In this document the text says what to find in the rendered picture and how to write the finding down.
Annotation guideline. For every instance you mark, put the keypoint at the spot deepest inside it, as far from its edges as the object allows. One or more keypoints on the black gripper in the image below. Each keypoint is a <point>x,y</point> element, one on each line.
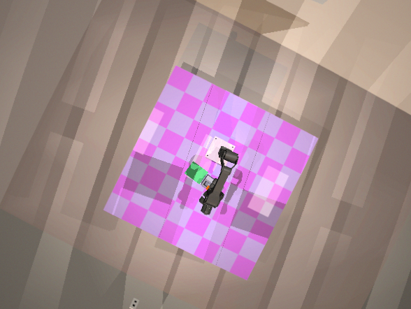
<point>210,188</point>

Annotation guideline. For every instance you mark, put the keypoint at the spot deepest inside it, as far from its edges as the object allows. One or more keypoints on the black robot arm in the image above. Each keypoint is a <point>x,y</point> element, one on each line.
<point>214,196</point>

